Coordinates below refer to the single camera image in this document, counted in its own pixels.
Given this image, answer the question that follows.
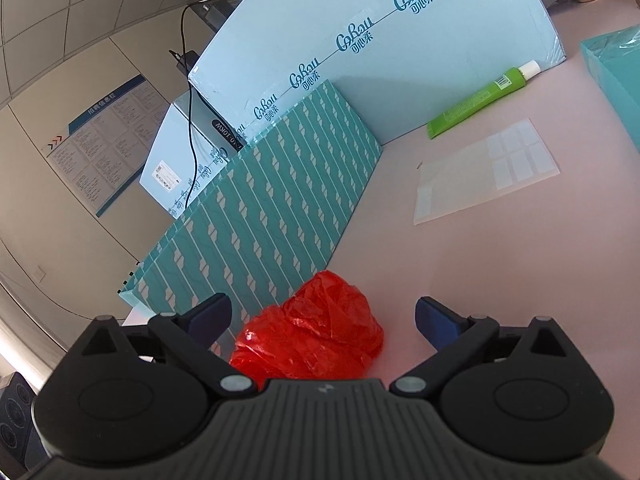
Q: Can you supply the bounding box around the light blue printed carton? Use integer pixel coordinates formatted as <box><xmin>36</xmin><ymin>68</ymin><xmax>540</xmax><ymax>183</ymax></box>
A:
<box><xmin>187</xmin><ymin>0</ymin><xmax>568</xmax><ymax>148</ymax></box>

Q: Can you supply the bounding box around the white sticker sheet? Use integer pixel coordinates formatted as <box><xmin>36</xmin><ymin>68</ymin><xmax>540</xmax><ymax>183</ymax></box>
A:
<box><xmin>413</xmin><ymin>118</ymin><xmax>561</xmax><ymax>226</ymax></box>

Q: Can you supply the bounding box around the red plastic bag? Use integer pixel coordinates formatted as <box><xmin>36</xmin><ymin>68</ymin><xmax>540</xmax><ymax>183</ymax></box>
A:
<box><xmin>229</xmin><ymin>270</ymin><xmax>386</xmax><ymax>391</ymax></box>

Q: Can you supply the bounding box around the pink desktop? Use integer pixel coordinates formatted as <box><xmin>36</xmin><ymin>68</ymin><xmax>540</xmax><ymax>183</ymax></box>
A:
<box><xmin>120</xmin><ymin>0</ymin><xmax>640</xmax><ymax>391</ymax></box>

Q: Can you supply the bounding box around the light blue carton, shipping label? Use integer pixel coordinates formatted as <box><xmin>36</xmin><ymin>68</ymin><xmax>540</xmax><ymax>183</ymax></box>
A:
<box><xmin>139</xmin><ymin>105</ymin><xmax>241</xmax><ymax>221</ymax></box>

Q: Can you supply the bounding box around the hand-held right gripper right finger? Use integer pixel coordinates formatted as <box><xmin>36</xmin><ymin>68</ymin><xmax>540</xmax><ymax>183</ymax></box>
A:
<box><xmin>389</xmin><ymin>296</ymin><xmax>581</xmax><ymax>401</ymax></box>

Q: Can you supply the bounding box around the plain teal box, plastic wrap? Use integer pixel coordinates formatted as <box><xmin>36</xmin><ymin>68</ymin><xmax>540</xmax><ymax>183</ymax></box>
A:
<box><xmin>580</xmin><ymin>26</ymin><xmax>640</xmax><ymax>153</ymax></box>

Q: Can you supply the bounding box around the grey metal device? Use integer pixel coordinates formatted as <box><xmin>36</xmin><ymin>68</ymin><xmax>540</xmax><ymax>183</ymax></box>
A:
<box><xmin>171</xmin><ymin>89</ymin><xmax>247</xmax><ymax>157</ymax></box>

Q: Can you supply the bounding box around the teal patterned flat box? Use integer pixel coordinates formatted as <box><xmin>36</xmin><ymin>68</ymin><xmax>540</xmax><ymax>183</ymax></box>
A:
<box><xmin>118</xmin><ymin>79</ymin><xmax>383</xmax><ymax>328</ymax></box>

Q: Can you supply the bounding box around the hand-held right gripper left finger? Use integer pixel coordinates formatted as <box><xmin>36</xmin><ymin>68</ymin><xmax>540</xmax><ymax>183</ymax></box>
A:
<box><xmin>70</xmin><ymin>293</ymin><xmax>256</xmax><ymax>401</ymax></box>

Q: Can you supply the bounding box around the black cable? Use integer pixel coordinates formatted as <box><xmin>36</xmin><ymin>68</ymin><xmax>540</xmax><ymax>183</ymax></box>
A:
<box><xmin>180</xmin><ymin>1</ymin><xmax>206</xmax><ymax>208</ymax></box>

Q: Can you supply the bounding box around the wall poster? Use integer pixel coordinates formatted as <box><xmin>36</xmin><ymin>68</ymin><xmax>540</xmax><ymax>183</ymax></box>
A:
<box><xmin>46</xmin><ymin>74</ymin><xmax>171</xmax><ymax>218</ymax></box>

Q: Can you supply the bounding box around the black power adapter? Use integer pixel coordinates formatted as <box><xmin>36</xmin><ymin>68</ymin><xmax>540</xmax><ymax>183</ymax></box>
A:
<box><xmin>197</xmin><ymin>0</ymin><xmax>237</xmax><ymax>29</ymax></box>
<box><xmin>169</xmin><ymin>49</ymin><xmax>199</xmax><ymax>74</ymax></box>

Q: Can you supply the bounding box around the green tube with white cap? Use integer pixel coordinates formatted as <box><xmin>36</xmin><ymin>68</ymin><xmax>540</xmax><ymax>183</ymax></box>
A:
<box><xmin>426</xmin><ymin>60</ymin><xmax>542</xmax><ymax>139</ymax></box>

